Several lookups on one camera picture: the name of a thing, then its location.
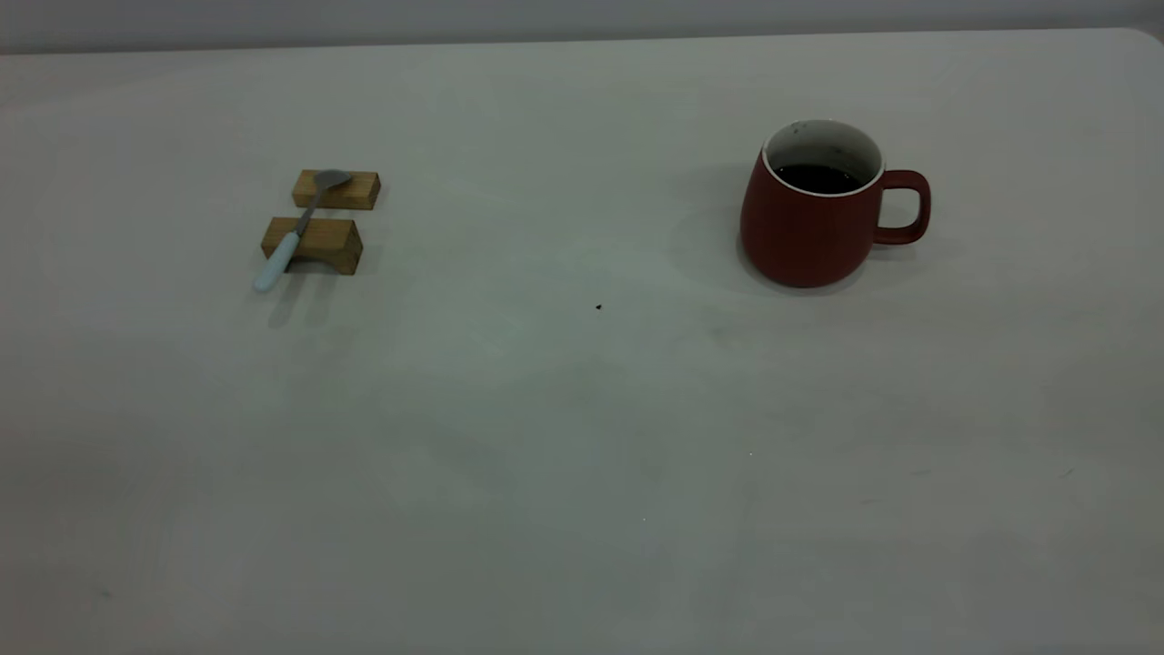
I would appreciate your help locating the red ceramic mug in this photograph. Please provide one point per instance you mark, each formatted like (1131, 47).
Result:
(800, 236)

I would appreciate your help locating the dark coffee liquid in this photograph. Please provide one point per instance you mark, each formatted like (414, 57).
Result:
(818, 179)

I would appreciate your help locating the flat wooden block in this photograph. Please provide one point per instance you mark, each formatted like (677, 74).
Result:
(359, 193)

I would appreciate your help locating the arched wooden block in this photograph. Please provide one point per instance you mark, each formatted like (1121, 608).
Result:
(332, 238)

